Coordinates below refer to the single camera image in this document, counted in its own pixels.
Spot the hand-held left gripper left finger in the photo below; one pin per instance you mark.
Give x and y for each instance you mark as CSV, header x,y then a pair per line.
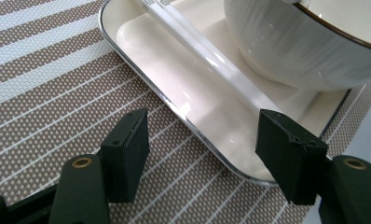
x,y
127,155

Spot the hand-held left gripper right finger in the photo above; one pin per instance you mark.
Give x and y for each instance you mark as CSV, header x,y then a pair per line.
x,y
291,155

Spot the white rectangular tray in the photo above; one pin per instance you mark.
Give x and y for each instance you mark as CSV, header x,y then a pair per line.
x,y
162,74

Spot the white chopstick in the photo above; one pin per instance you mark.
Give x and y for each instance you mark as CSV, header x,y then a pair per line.
x,y
222,60
203,63

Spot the brown striped woven placemat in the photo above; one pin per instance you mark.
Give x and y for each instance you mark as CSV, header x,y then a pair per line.
x,y
50,93

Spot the white bowl with dark rim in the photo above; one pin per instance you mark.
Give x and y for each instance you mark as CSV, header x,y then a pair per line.
x,y
298,46

